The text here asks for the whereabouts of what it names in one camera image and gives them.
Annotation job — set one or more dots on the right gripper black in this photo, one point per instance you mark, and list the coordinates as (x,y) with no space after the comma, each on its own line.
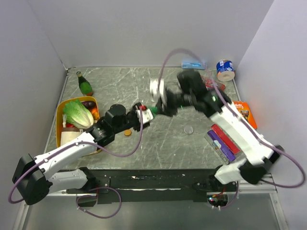
(169,110)

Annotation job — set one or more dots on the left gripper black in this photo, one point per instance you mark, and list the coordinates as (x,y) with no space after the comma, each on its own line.
(133,110)

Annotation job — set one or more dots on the green plastic bottle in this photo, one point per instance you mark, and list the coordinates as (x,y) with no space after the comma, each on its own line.
(154,111)

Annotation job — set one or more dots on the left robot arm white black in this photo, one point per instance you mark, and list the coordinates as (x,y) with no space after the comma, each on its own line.
(36,177)

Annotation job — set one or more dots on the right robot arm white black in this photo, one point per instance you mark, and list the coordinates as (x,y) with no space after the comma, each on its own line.
(218,107)

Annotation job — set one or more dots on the orange bottle cap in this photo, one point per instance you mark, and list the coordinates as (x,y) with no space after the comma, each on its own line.
(127,132)

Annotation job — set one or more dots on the dark green glass bottle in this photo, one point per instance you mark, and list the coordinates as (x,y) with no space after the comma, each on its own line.
(84,86)

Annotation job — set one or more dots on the clear plastic lid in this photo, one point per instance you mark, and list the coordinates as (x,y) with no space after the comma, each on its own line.
(188,129)

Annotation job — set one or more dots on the red snack bag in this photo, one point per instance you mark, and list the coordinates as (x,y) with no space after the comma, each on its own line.
(209,83)

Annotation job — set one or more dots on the purple eggplant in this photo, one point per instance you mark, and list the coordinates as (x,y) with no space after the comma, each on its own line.
(89,104)

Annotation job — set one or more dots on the blue tissue pack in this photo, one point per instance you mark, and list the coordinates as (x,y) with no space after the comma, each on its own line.
(193,65)

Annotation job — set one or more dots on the purple chocolate bar box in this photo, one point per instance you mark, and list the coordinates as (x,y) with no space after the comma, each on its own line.
(220,148)

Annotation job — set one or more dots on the green lettuce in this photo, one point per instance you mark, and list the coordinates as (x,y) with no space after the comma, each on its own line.
(78,115)

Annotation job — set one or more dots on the toilet paper roll blue wrap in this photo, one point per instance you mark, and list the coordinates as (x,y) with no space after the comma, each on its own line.
(225,70)

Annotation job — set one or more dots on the orange razor package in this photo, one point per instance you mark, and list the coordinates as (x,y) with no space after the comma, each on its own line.
(245,111)

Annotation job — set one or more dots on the yellow plastic basket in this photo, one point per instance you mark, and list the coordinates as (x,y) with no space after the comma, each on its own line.
(59,115)

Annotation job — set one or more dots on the red flat box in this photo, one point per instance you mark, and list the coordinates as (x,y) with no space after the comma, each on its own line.
(227,141)

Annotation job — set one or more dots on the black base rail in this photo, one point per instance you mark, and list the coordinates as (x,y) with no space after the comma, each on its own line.
(153,185)

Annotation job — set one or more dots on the aluminium frame rail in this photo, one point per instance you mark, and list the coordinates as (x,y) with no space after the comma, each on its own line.
(246,188)

